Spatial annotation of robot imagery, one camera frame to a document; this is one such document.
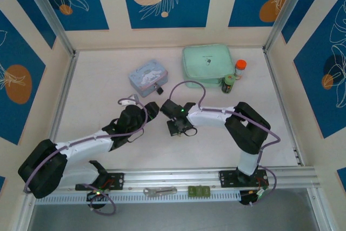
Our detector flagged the light blue cartoon tin box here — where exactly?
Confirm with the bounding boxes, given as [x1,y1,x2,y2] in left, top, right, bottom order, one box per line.
[128,58,169,98]

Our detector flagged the mint green zipper pouch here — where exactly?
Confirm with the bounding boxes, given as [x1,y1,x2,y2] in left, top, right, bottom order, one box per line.
[181,43,235,89]

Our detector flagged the silver metal wrench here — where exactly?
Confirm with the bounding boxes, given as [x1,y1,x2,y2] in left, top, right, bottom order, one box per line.
[143,186,178,197]

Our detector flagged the orange lid small bottle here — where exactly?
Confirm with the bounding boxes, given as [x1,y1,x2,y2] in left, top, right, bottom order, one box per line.
[234,60,247,81]

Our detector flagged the black left base electronics board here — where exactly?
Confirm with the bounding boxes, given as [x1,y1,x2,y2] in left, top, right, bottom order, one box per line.
[85,189,109,210]

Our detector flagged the black base electronics board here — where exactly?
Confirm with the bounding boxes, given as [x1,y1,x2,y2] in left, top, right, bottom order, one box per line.
[239,189,267,207]
[85,189,109,210]

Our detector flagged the black right base electronics board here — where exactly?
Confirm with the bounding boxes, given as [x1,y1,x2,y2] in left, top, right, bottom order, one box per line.
[239,189,267,207]

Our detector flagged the aluminium mounting rail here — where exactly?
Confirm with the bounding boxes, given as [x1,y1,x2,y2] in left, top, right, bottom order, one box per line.
[58,167,317,192]

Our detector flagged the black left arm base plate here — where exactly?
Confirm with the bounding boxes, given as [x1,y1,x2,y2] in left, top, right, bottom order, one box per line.
[75,173,125,192]

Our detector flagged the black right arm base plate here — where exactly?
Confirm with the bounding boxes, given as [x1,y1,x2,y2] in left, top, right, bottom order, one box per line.
[218,170,268,188]

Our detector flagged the aluminium table side rail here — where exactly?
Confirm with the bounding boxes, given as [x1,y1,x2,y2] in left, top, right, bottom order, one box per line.
[50,49,79,145]
[263,48,305,167]

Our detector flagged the white slotted cable duct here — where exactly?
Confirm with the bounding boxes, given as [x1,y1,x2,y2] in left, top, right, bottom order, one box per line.
[35,190,241,205]

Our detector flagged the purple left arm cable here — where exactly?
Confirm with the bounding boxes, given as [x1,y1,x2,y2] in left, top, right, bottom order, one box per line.
[23,94,149,217]

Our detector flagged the aluminium frame post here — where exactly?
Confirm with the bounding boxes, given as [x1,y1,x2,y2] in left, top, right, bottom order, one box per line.
[263,0,311,53]
[20,0,77,56]

